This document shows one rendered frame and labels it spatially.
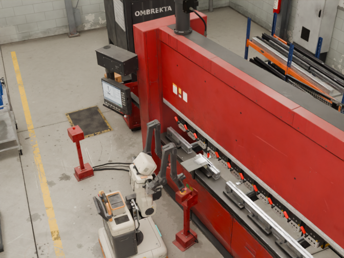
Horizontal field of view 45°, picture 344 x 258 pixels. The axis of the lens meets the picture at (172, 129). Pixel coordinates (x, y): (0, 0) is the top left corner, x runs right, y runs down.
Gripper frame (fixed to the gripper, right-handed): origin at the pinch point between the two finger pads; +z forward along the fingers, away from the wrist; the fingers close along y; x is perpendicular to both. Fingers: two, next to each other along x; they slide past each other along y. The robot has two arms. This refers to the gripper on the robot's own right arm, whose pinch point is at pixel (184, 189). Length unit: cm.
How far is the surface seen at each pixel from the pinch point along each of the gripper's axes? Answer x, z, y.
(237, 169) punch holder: -56, -5, -24
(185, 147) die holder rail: -28, 21, 73
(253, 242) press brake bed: -26, 46, -69
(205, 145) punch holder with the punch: -46, -4, 31
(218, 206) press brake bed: -19.5, 39.7, -12.7
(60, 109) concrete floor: 116, 53, 380
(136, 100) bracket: -12, -18, 159
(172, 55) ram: -75, -82, 95
